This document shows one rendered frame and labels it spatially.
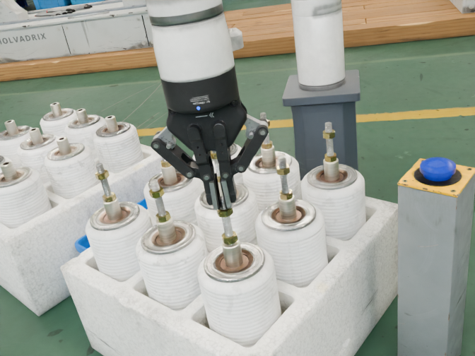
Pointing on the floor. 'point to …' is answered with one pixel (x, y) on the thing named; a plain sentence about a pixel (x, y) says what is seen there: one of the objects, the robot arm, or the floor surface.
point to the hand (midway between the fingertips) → (220, 191)
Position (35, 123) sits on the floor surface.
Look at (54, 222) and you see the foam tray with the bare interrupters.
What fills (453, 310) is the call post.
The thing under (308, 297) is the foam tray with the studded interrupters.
